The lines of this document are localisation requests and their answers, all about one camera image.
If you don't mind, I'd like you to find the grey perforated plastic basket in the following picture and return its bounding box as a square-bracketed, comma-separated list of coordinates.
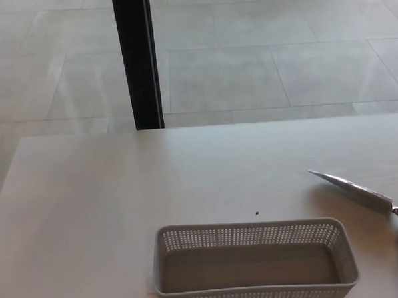
[150, 215, 362, 298]

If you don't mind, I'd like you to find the black vertical frame post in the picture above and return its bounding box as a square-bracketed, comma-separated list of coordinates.
[111, 0, 166, 132]

